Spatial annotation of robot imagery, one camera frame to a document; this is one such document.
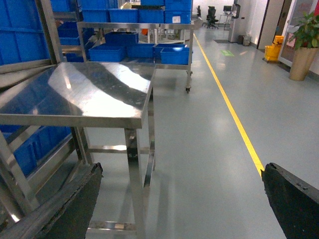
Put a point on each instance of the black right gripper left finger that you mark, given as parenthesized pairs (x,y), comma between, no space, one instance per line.
(66,215)

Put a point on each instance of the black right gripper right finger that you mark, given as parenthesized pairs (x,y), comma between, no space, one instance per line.
(294,202)

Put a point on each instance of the steel shelf rack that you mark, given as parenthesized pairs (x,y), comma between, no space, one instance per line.
(31,155)

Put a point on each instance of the small steel table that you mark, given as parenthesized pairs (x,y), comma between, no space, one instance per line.
(110,95)

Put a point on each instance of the yellow mop bucket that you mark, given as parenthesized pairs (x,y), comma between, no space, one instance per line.
(272,51)

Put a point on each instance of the green potted plant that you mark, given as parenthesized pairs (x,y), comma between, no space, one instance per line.
(306,45)

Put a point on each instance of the steel cart with wheels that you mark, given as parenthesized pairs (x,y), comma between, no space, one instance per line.
(159,64)

